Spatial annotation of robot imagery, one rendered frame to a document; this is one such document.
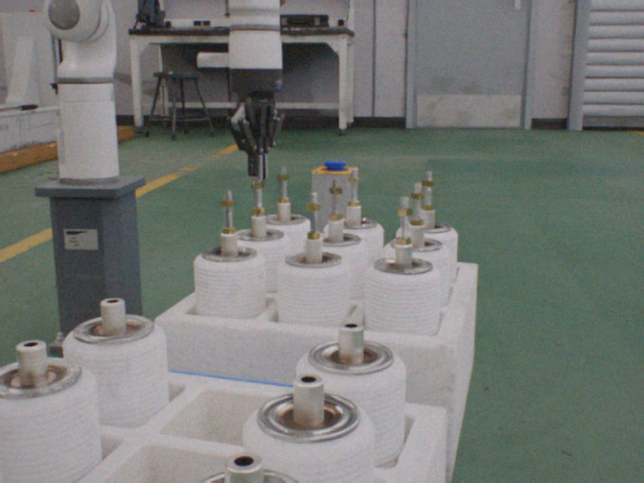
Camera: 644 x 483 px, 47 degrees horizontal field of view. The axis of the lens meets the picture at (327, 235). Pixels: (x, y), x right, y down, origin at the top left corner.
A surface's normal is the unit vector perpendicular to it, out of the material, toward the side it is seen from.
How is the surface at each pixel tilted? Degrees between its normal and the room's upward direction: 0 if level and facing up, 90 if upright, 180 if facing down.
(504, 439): 0
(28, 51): 67
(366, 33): 90
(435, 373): 90
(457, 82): 90
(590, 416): 0
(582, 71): 88
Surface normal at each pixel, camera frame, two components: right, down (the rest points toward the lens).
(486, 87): -0.11, 0.22
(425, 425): 0.00, -0.97
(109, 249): 0.60, 0.12
